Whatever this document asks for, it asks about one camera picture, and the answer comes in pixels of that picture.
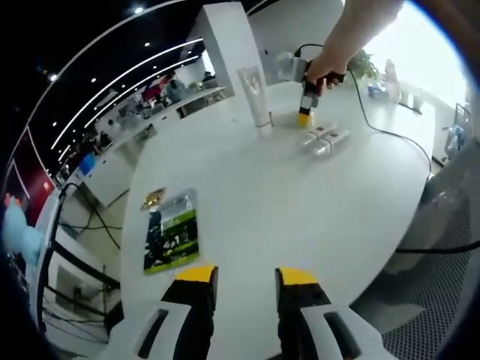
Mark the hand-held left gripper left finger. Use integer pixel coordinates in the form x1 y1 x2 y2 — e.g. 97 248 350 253
108 264 220 360

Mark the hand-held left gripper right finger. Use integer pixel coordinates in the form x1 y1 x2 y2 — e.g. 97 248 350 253
274 265 386 360

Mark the white skincare tube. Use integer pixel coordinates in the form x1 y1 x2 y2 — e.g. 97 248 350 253
235 65 275 136

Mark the green sachet packet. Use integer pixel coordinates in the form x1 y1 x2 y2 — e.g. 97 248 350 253
142 188 202 277

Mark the gold foil packet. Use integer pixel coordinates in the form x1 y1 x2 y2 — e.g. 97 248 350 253
139 187 167 212

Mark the person's right hand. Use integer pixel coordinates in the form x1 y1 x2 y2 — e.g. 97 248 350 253
305 44 352 91

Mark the green potted plant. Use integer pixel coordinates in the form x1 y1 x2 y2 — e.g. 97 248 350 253
348 48 382 82

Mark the grey mesh office chair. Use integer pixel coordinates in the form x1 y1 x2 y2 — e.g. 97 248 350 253
348 142 476 360

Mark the blue plastic bag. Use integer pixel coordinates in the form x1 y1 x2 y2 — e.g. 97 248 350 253
445 125 466 155

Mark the long white counter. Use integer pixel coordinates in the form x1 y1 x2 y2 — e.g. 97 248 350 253
55 84 230 207

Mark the blue bin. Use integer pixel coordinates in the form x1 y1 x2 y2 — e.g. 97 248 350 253
77 154 97 176

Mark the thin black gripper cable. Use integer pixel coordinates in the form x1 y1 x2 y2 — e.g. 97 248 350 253
294 43 434 181

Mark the thick black gripper cable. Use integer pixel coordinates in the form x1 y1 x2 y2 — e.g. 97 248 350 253
395 239 480 256

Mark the black floor cable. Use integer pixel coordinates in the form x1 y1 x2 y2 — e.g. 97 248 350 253
52 181 127 251

